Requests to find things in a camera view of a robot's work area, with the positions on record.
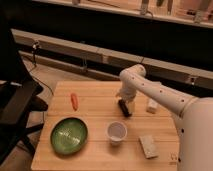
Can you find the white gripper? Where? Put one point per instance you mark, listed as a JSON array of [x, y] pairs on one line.
[[128, 93]]

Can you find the white sponge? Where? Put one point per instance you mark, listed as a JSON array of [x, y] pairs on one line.
[[149, 147]]

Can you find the green bowl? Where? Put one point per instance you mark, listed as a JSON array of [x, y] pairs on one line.
[[69, 136]]

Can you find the orange carrot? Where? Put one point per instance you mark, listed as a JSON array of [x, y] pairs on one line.
[[74, 101]]

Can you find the black chair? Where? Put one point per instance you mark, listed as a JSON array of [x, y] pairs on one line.
[[18, 96]]

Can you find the white paper cup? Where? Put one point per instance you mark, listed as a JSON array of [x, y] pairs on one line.
[[116, 132]]

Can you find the white plastic bottle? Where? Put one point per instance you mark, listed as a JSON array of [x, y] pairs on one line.
[[152, 106]]

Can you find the black eraser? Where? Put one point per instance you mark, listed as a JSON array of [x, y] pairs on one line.
[[124, 108]]

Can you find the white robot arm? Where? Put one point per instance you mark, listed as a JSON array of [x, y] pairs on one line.
[[196, 132]]

